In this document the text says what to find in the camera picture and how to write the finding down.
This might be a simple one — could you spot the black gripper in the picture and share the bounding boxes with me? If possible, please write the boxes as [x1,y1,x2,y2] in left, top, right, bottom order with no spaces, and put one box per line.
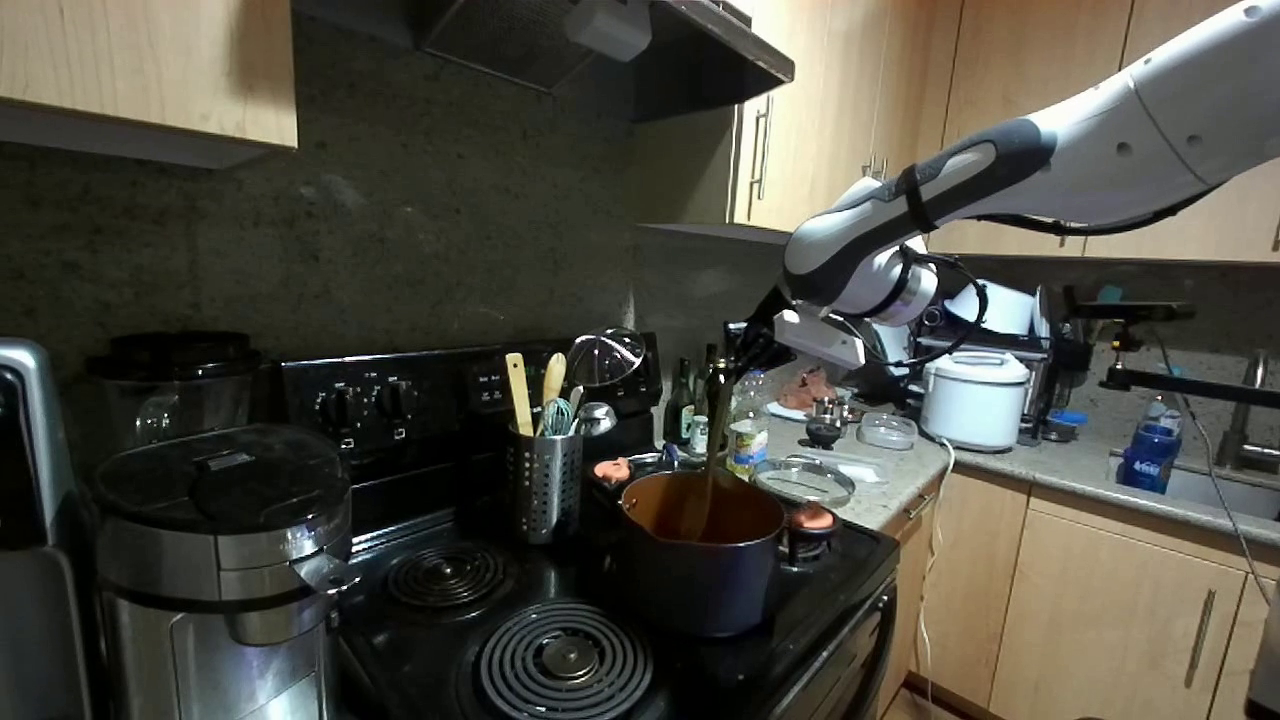
[721,279,821,387]

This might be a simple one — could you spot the green glass bottle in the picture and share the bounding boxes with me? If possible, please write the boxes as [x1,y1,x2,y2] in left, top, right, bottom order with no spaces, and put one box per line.
[664,356,699,458]

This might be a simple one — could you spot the small dark jar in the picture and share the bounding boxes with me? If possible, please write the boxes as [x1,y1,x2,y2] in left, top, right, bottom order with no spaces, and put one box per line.
[800,387,872,452]

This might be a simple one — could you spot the small glass bowl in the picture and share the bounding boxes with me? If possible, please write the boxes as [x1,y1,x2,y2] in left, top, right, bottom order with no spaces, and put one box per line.
[855,405,926,458]

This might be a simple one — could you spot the wooden spatula with hole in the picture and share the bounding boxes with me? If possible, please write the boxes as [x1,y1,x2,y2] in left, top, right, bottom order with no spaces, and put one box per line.
[500,349,541,441]

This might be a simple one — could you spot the white rice cooker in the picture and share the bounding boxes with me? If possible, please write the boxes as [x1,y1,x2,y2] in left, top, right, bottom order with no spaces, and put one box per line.
[918,349,1036,458]

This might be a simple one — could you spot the perforated metal utensil holder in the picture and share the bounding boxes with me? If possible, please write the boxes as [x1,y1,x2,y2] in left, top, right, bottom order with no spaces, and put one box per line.
[513,426,587,547]

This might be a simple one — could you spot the white container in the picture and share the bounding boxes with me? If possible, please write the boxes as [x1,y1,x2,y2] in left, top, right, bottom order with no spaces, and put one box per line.
[980,275,1049,349]

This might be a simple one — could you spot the dark range hood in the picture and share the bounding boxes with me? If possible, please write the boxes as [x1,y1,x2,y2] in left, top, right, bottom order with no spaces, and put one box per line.
[293,0,800,127]

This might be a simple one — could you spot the white hood light fixture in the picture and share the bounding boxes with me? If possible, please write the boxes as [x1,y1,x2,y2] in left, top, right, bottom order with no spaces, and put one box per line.
[555,0,656,70]

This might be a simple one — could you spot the black stove knob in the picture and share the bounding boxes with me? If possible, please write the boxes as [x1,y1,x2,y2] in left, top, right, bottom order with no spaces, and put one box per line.
[374,375,421,428]
[317,375,367,434]

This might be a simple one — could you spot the small black coil burner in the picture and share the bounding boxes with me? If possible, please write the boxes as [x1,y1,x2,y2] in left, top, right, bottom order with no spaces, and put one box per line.
[379,537,517,617]

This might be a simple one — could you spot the large black coil burner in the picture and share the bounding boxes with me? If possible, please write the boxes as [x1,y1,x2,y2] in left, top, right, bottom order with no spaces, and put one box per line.
[478,602,660,720]

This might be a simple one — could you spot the blue dish soap bottle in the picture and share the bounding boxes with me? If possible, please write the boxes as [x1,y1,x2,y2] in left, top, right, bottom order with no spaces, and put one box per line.
[1116,394,1194,500]

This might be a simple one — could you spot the wooden base cabinet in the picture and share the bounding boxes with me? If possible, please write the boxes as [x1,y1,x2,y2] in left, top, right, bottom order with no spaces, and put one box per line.
[872,466,1280,720]

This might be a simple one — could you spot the black electric stove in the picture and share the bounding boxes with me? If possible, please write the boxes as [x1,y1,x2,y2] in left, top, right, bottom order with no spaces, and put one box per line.
[274,331,906,720]

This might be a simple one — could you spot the metal sink faucet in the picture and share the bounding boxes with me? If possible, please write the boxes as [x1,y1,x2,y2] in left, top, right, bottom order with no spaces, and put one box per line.
[1213,349,1280,482]

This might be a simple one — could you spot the silver pressure cooker black lid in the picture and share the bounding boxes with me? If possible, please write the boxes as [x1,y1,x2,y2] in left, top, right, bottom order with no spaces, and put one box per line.
[88,421,361,720]

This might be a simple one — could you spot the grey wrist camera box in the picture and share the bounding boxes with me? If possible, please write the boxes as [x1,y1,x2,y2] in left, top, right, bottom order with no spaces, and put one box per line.
[769,301,872,375]

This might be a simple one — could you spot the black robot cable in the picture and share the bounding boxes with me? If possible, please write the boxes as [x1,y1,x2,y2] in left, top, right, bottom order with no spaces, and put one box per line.
[918,260,991,367]

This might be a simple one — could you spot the wooden wall cabinet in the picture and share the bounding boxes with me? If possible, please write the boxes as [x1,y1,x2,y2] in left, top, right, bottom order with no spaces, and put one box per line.
[931,0,1280,270]
[0,0,303,172]
[627,0,945,255]

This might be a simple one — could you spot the dark pot with orange handles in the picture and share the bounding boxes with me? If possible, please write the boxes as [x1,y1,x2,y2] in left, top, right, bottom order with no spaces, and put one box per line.
[591,458,844,642]

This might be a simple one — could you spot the black stereo camera bar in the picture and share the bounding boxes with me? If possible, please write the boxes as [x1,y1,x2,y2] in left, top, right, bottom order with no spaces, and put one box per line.
[1062,294,1202,327]

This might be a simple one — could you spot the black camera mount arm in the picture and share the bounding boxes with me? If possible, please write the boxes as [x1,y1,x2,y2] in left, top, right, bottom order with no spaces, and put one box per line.
[1031,315,1280,437]

